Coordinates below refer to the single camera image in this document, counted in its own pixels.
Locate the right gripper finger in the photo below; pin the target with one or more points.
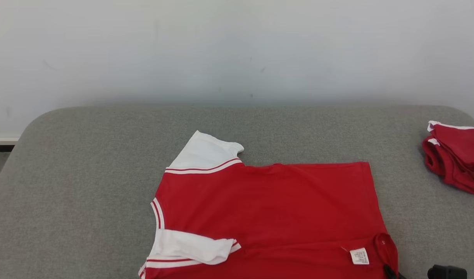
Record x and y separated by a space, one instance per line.
390 273

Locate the red white jersey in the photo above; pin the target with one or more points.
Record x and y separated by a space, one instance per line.
268 209

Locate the folded red white garment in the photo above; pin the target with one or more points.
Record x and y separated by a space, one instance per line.
461 155

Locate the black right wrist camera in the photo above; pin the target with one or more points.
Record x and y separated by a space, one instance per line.
446 272

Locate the white wall baseboard ledge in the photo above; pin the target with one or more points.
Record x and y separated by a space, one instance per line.
2 140

